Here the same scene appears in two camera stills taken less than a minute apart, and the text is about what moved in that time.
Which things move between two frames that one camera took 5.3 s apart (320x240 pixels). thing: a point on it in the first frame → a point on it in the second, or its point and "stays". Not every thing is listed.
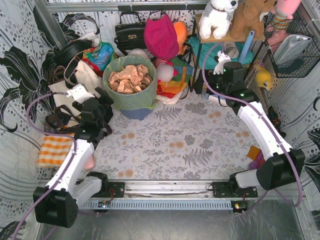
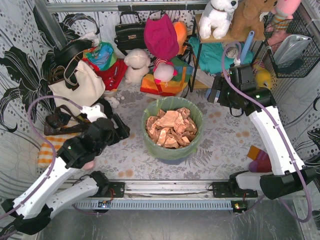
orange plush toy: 181,31 stays
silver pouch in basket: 290,49 stays
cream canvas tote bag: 87,76 stays
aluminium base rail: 167,195 stays
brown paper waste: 132,78 → 171,129
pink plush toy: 283,10 stays
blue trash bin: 138,113 → 174,162
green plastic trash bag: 144,99 → 166,104
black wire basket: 293,47 stays
